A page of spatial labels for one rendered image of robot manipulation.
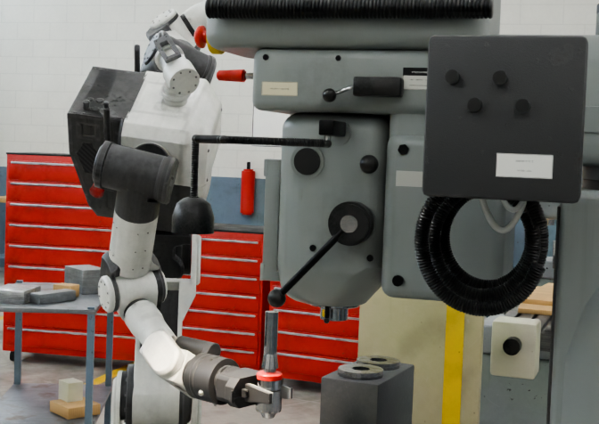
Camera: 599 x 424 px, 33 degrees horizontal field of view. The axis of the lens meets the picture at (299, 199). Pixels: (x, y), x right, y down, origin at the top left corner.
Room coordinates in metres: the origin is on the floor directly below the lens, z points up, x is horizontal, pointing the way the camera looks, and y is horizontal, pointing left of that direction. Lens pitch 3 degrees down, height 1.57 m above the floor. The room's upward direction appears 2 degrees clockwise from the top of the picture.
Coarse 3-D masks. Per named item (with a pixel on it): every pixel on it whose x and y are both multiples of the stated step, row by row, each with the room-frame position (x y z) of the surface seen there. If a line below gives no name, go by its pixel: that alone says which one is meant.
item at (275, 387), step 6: (258, 384) 1.81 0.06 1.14; (264, 384) 1.81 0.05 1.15; (270, 384) 1.81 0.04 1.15; (276, 384) 1.81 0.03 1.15; (282, 384) 1.83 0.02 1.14; (270, 390) 1.81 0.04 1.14; (276, 390) 1.81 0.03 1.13; (276, 396) 1.81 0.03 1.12; (276, 402) 1.81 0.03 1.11; (258, 408) 1.81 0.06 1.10; (264, 408) 1.81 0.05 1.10; (270, 408) 1.81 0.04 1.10; (276, 408) 1.81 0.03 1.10
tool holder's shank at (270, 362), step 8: (272, 312) 1.82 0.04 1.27; (272, 320) 1.82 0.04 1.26; (272, 328) 1.82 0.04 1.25; (272, 336) 1.82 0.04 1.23; (264, 344) 1.83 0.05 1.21; (272, 344) 1.82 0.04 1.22; (264, 352) 1.82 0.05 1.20; (272, 352) 1.82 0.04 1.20; (264, 360) 1.82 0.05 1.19; (272, 360) 1.82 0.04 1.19; (264, 368) 1.82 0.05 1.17; (272, 368) 1.81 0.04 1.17
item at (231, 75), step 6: (222, 72) 1.90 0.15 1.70; (228, 72) 1.89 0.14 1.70; (234, 72) 1.89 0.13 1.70; (240, 72) 1.89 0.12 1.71; (246, 72) 1.90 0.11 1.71; (222, 78) 1.90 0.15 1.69; (228, 78) 1.89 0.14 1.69; (234, 78) 1.89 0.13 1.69; (240, 78) 1.89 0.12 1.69; (246, 78) 1.89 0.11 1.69; (252, 78) 1.89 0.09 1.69
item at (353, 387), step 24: (360, 360) 2.08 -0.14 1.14; (384, 360) 2.11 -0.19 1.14; (336, 384) 1.96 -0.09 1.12; (360, 384) 1.94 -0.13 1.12; (384, 384) 1.96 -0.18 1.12; (408, 384) 2.09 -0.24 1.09; (336, 408) 1.96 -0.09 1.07; (360, 408) 1.94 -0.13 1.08; (384, 408) 1.96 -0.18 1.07; (408, 408) 2.10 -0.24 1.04
